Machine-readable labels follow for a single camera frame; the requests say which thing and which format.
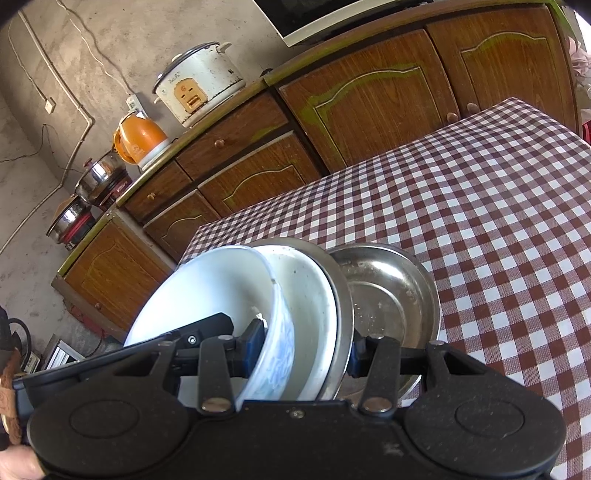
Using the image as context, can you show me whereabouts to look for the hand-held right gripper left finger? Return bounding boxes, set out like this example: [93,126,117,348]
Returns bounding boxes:
[83,318,269,413]

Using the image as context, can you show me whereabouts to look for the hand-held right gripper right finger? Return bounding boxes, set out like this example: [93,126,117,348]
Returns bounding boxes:
[348,335,504,413]

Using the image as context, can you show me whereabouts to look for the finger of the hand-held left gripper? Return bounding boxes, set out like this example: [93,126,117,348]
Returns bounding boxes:
[124,313,233,358]

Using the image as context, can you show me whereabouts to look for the blue patterned white bowl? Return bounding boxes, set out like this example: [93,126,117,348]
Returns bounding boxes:
[124,246,296,402]

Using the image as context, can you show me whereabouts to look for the steel bowl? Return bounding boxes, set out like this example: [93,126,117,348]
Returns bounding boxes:
[249,237,356,402]

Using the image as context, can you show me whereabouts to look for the wide white bowl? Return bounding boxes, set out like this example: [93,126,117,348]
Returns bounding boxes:
[252,244,339,402]

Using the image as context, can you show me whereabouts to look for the large steel plate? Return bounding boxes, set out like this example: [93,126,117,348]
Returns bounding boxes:
[327,242,441,407]

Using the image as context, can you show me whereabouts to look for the person's left hand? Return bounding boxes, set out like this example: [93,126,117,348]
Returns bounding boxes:
[0,443,44,480]

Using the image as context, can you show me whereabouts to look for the grey metal box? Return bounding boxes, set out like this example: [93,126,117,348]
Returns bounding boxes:
[39,333,93,370]

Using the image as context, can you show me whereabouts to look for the wooden single-door cabinet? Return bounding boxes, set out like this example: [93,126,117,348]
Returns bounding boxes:
[51,210,179,343]

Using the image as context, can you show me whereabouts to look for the red black cooker base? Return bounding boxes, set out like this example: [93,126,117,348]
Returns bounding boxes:
[60,212,98,252]
[90,171,132,208]

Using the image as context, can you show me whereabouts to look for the steel pot with lid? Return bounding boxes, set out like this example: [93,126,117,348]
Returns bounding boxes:
[75,150,127,197]
[46,196,86,243]

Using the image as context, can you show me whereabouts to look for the wooden drawer cabinet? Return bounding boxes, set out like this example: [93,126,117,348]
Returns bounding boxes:
[115,88,324,265]

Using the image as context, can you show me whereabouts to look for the checkered tablecloth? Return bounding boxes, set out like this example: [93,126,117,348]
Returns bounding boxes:
[178,97,591,480]

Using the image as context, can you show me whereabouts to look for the orange electric kettle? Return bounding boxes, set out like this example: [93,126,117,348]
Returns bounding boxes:
[113,113,172,170]

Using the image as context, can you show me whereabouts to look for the white rice cooker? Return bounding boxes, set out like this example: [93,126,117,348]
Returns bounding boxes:
[152,41,247,128]

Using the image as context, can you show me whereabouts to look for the wooden two-door cabinet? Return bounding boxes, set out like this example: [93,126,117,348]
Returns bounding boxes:
[265,0,580,175]

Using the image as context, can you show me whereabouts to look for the white conduit pipe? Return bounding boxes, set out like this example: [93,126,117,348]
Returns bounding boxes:
[0,9,95,254]

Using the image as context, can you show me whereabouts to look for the white microwave oven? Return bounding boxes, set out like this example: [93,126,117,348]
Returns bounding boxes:
[252,0,435,47]

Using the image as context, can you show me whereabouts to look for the pink cloth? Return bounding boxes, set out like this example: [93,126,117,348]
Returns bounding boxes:
[568,37,591,88]

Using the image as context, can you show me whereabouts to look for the brown patterned strap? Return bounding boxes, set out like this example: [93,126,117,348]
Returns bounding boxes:
[0,348,24,444]

